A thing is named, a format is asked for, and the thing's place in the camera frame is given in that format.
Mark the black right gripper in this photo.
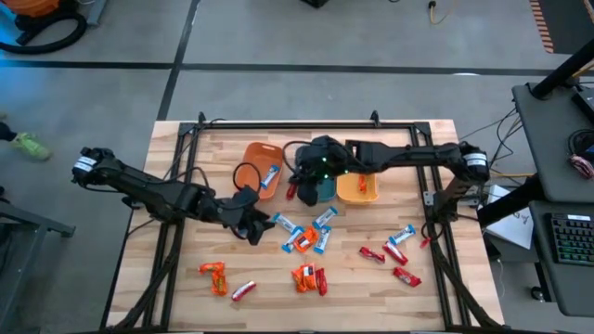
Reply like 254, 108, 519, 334
294, 135, 353, 208

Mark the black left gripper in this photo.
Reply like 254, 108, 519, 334
217, 185, 277, 248

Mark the teal plastic bin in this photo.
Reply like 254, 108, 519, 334
294, 145, 337, 203

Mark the yellow plastic bin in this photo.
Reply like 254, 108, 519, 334
336, 171, 380, 206

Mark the orange plastic bin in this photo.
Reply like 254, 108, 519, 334
235, 142, 285, 201

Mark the black desk beam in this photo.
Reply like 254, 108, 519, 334
476, 173, 547, 228

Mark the white paper sheet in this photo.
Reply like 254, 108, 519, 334
482, 184, 535, 251

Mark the grey metal stand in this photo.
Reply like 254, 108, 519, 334
0, 185, 77, 334

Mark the person's foot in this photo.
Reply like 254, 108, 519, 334
9, 132, 53, 162

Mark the grey desk top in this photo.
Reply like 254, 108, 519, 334
511, 82, 594, 204

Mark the black backlit keyboard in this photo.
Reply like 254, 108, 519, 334
549, 212, 594, 267

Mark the person's leg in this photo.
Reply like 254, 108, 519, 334
0, 121, 19, 143

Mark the grey flat box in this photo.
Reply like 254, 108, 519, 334
83, 0, 109, 27

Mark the black pole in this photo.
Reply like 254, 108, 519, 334
530, 39, 594, 100

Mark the black device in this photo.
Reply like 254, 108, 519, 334
571, 85, 594, 125

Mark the dark mat with striped edge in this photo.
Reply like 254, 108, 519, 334
528, 0, 594, 55

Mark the orange vacuum cleaner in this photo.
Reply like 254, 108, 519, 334
0, 0, 64, 19

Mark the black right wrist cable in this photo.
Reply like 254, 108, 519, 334
281, 140, 316, 176

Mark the black aluminium table frame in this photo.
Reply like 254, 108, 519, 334
99, 110, 505, 333

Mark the thin black cable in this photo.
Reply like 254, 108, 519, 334
489, 113, 524, 173
458, 107, 517, 141

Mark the thin yellow cable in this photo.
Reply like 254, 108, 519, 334
490, 170, 535, 180

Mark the yellow cable with black plug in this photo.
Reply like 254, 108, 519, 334
427, 0, 449, 25

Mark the black vacuum hose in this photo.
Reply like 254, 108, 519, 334
0, 11, 88, 56

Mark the black coiled cable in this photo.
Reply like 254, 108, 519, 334
566, 128, 594, 161

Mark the red white braided cable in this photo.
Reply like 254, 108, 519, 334
568, 154, 594, 181

